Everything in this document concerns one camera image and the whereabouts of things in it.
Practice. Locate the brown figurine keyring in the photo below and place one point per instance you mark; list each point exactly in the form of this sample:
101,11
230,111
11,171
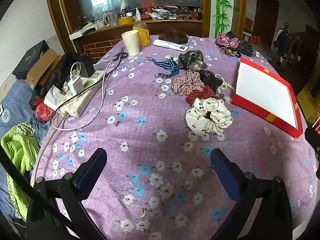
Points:
230,52

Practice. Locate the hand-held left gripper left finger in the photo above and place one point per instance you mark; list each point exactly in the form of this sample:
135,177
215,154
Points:
82,180

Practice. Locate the blue striped headband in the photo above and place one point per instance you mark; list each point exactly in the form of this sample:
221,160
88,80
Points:
170,66

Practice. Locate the dark leopard scrunchie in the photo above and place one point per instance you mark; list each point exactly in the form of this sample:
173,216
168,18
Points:
191,58

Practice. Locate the red plastic bag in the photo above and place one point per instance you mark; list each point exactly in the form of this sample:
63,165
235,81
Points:
43,110

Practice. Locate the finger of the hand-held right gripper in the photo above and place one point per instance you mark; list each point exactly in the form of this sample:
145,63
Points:
312,138

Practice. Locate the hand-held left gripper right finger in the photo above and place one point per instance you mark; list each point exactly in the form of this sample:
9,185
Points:
225,172

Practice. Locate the black scissors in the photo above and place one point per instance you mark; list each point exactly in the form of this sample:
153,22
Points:
122,53

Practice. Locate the brown hairpiece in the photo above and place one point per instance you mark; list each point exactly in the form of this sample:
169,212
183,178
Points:
173,36

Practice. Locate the white cherry print scrunchie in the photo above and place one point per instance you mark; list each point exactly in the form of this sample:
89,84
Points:
215,112

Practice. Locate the red box with white inside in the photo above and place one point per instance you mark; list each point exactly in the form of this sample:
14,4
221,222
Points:
262,90

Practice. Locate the black adapter box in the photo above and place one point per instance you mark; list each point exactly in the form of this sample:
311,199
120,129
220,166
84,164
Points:
86,65

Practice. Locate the wooden door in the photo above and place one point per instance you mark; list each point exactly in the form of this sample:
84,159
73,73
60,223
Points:
266,17

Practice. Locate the white tissue paper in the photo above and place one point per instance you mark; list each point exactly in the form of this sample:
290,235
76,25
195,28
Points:
53,97

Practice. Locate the green garment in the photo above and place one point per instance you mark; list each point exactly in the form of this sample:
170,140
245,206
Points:
18,150

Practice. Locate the cream cup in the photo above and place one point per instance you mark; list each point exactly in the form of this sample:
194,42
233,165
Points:
130,42

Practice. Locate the yellow jar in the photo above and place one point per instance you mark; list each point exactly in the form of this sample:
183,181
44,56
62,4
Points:
143,33

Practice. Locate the blue blanket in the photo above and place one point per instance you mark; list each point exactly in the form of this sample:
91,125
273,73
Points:
15,100

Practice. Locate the red plaid scrunchie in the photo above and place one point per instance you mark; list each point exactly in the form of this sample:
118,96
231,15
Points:
186,82

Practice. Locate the navy box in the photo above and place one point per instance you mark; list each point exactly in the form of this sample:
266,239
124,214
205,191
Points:
30,57

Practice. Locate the purple floral tablecloth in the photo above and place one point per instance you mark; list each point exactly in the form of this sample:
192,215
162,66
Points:
150,120

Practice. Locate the wooden mirror cabinet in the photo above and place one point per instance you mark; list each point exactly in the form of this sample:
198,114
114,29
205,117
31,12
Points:
100,40

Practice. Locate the black umbrella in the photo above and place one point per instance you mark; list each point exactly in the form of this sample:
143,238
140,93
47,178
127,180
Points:
246,47

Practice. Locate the red dotted scrunchie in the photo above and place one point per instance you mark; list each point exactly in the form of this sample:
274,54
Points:
202,93

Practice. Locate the white charger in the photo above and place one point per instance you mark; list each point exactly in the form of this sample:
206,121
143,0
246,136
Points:
75,85

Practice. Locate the black bag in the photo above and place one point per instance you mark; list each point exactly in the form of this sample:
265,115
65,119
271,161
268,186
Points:
58,72

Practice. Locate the bamboo wall sticker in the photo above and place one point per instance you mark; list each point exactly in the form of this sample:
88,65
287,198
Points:
221,7

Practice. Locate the white power strip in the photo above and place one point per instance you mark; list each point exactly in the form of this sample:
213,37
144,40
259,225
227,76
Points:
80,97

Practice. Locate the small green white wrapper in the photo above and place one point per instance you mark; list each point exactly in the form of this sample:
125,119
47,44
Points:
170,57

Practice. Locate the cardboard box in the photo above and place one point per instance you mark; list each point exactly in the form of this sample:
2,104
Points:
42,67

